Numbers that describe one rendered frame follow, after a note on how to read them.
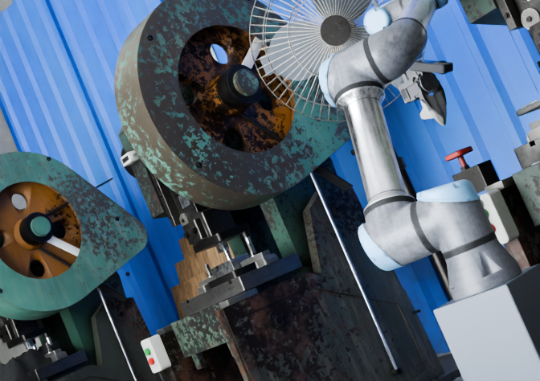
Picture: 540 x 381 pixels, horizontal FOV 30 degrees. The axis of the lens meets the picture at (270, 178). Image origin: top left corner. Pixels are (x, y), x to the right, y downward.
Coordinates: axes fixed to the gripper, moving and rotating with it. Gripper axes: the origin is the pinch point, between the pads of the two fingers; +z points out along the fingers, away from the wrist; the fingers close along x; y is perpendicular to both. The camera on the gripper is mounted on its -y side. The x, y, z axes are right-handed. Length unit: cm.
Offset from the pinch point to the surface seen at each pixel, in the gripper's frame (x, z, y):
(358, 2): -35, -51, 41
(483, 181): 2.8, 19.4, -5.9
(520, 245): 6.6, 38.1, -11.3
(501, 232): 11.6, 33.2, -11.6
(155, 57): 7, -65, 99
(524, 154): -8.4, 17.2, -13.0
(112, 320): -47, 7, 293
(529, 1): -15.1, -18.6, -29.5
